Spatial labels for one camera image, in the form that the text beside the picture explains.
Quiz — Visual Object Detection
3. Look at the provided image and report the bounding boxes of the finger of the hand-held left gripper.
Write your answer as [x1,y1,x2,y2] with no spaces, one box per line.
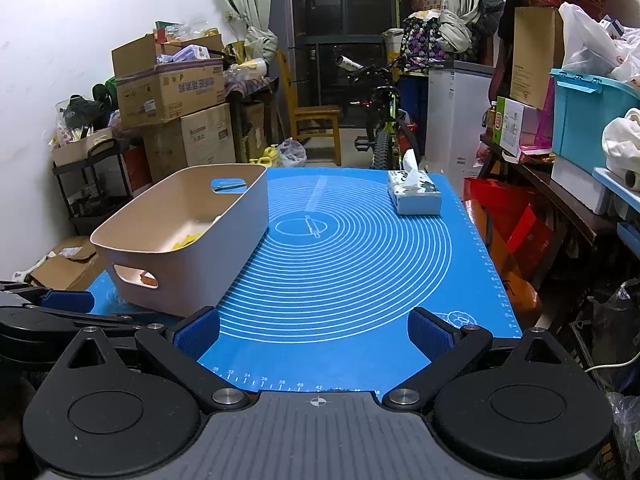
[47,311,167,339]
[0,280,96,311]

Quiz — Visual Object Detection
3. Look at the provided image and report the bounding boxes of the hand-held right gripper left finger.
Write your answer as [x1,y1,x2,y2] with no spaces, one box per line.
[52,306,252,414]

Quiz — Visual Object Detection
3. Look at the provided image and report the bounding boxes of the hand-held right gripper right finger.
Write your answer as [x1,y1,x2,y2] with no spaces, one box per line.
[381,306,590,412]

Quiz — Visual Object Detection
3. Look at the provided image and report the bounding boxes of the yellow toy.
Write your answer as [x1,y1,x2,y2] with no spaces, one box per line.
[170,230,208,251]

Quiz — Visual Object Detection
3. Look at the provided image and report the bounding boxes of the beige plastic storage bin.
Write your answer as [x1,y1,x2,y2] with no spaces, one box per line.
[90,162,269,318]

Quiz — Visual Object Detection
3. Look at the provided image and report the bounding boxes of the torn open cardboard box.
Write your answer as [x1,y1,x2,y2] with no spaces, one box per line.
[30,236,101,291]

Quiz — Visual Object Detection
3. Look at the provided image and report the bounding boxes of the black shelf cart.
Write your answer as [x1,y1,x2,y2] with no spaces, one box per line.
[52,137,146,236]

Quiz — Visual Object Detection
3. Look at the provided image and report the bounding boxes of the orange bag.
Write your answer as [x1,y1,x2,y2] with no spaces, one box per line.
[487,240,543,333]

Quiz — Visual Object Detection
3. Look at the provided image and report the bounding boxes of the blue silicone baking mat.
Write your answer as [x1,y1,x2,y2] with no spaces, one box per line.
[85,166,523,396]

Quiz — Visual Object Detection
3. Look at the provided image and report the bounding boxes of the tissue box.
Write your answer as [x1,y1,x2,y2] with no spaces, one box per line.
[387,149,443,217]

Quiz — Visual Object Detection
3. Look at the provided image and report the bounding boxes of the red bags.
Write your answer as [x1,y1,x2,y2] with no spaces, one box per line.
[462,177,556,281]

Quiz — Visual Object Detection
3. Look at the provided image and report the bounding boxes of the red and white appliance box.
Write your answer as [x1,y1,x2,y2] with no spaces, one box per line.
[122,144,153,195]

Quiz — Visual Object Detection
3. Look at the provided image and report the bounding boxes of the yellow and black bicycle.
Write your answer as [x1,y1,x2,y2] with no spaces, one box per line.
[334,55,426,171]

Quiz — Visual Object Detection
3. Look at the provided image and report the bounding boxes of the black bag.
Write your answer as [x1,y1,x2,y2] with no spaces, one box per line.
[62,95,108,131]

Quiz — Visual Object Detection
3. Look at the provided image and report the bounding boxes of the dark wooden side table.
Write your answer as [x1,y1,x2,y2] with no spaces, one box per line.
[477,132,621,261]

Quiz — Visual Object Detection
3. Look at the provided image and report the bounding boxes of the yellow detergent jug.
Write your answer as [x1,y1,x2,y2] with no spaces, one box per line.
[249,144,282,167]

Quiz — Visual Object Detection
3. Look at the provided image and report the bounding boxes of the plain brown cardboard box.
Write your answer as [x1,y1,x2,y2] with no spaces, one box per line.
[142,103,237,181]

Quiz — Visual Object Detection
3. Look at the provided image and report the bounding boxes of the clear plastic bag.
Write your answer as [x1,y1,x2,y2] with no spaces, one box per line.
[277,137,307,168]

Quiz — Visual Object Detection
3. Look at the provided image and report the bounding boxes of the white chest freezer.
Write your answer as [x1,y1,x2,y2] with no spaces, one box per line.
[425,60,496,186]

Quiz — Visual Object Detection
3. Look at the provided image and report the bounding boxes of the green bag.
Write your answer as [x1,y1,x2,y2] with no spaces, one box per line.
[92,77,118,108]

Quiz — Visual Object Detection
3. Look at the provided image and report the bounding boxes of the white storage box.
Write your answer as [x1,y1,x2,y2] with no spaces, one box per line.
[550,152,618,215]

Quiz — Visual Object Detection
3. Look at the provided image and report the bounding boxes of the green and white box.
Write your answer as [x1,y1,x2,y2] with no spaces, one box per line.
[492,95,541,158]

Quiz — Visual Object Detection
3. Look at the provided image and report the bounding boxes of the open printed cardboard box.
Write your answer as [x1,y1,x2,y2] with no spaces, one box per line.
[111,34,226,130]

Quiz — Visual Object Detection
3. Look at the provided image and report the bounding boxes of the light blue plastic shelf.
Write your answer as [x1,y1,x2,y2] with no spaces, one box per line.
[592,166,640,261]

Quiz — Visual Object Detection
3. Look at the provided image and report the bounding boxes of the wooden chair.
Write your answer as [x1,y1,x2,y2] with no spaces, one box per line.
[275,50,342,167]

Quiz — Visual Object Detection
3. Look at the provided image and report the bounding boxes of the cloth covered table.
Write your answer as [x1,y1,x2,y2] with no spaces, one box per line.
[222,72,281,111]

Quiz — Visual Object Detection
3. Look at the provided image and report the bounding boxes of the teal plastic storage box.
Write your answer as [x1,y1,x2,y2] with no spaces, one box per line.
[550,67,640,176]

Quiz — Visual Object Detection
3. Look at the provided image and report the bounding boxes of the white bundled cloth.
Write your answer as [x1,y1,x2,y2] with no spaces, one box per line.
[601,107,640,193]

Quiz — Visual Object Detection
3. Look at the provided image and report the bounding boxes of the flat brown cardboard box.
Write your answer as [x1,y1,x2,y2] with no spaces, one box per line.
[510,6,566,111]

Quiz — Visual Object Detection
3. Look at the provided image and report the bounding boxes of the floral cloth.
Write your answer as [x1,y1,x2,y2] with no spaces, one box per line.
[402,10,448,71]

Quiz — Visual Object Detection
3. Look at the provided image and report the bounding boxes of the grey refrigerator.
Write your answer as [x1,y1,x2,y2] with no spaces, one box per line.
[270,0,307,111]

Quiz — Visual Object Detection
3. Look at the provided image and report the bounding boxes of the white plastic bag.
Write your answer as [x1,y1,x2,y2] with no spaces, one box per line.
[557,1,640,83]

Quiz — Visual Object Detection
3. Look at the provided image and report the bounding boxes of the tan box with handle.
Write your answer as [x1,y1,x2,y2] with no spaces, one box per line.
[51,127,115,167]

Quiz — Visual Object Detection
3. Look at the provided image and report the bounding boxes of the white cable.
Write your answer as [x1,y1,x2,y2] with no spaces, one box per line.
[585,345,640,373]

